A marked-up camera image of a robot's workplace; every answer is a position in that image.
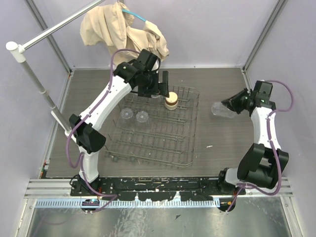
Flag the clear tall corner glass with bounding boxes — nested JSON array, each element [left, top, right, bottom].
[[211, 102, 237, 119]]

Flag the beige brown travel cup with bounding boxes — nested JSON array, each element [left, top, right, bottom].
[[164, 92, 178, 111]]

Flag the clear cup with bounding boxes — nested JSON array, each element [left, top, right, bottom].
[[119, 108, 134, 129], [136, 111, 150, 129]]

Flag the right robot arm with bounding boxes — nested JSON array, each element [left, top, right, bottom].
[[216, 80, 289, 196]]

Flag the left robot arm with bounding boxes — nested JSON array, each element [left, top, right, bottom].
[[67, 49, 169, 196]]

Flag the beige cloth garment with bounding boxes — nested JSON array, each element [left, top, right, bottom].
[[80, 1, 169, 65]]

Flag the teal clothes hanger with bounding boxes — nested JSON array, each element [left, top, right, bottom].
[[122, 9, 147, 22]]

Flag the grey wire dish rack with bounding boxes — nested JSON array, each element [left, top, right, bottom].
[[102, 85, 199, 168]]

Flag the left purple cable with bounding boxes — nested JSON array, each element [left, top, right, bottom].
[[66, 48, 141, 213]]

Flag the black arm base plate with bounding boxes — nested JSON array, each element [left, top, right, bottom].
[[69, 175, 237, 201]]

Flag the metal garment rail stand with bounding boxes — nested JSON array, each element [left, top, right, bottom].
[[0, 0, 101, 137]]

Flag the aluminium frame rail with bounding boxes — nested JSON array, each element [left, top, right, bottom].
[[24, 177, 294, 198]]

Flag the grey slotted cable duct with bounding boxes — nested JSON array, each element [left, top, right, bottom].
[[35, 198, 220, 208]]

